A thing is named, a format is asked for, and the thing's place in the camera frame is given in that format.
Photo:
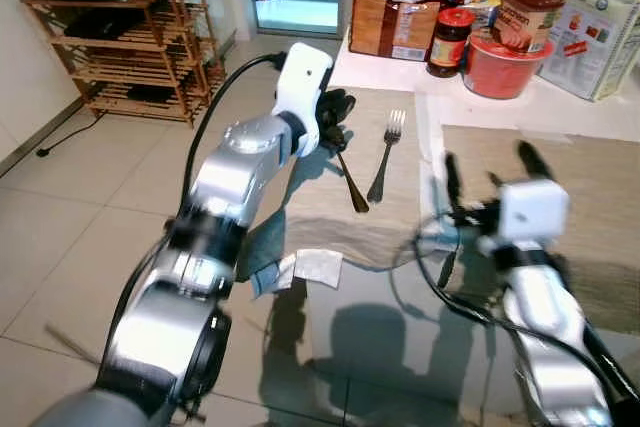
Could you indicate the beige woven placemat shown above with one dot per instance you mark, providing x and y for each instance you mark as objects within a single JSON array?
[
  {"x": 600, "y": 207},
  {"x": 390, "y": 227}
]

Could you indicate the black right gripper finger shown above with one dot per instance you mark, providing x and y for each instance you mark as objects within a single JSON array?
[
  {"x": 452, "y": 182},
  {"x": 532, "y": 159}
]

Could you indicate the brown bread package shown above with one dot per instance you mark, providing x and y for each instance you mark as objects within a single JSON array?
[{"x": 385, "y": 27}]

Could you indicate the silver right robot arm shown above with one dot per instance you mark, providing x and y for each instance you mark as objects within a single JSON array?
[{"x": 545, "y": 317}]

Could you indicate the black flat device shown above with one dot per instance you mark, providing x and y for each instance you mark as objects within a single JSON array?
[{"x": 105, "y": 25}]

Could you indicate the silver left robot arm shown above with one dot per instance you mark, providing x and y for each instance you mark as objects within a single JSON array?
[{"x": 230, "y": 172}]

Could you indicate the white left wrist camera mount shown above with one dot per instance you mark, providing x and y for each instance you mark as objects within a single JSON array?
[{"x": 300, "y": 82}]

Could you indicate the wooden slatted shelf rack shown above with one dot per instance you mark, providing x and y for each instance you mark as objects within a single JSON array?
[{"x": 130, "y": 45}]

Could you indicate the metal fork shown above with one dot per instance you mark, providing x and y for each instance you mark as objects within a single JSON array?
[{"x": 395, "y": 127}]

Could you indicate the blue cloth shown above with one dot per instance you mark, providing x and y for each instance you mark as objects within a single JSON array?
[{"x": 265, "y": 257}]

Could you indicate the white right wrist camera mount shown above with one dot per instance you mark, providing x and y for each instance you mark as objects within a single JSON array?
[{"x": 535, "y": 209}]

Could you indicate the metal spoon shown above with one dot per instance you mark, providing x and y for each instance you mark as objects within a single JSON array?
[{"x": 360, "y": 202}]

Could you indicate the dark jar red lid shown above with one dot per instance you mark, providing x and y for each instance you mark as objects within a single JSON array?
[{"x": 450, "y": 47}]

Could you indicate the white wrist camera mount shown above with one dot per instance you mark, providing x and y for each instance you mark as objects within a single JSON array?
[
  {"x": 300, "y": 82},
  {"x": 535, "y": 209}
]

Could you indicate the brown lid food can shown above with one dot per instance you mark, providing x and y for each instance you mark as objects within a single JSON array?
[{"x": 525, "y": 22}]

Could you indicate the red plastic bowl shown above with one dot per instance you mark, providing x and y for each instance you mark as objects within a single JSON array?
[{"x": 495, "y": 72}]

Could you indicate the white paper napkin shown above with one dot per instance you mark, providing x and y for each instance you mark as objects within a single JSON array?
[{"x": 320, "y": 267}]

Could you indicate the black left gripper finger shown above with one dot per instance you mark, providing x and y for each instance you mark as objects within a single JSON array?
[
  {"x": 337, "y": 133},
  {"x": 344, "y": 104}
]

